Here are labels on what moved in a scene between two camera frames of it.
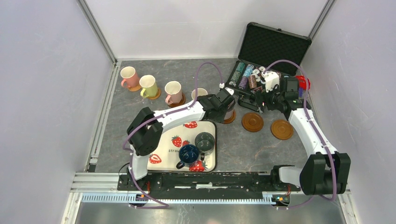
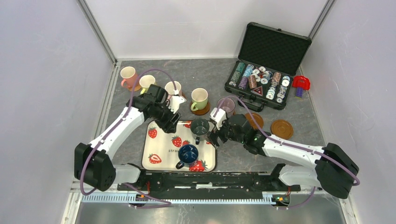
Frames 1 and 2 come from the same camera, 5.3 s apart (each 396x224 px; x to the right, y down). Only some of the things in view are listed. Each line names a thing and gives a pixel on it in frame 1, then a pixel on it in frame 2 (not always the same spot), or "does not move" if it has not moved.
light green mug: (201, 92) does not move
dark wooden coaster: (282, 129) does not move
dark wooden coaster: (252, 122) does not move
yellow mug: (147, 83) does not move
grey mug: (205, 142) -> (199, 128)
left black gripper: (220, 119) -> (167, 126)
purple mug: (230, 109) does not move
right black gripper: (261, 95) -> (214, 136)
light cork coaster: (135, 88) does not move
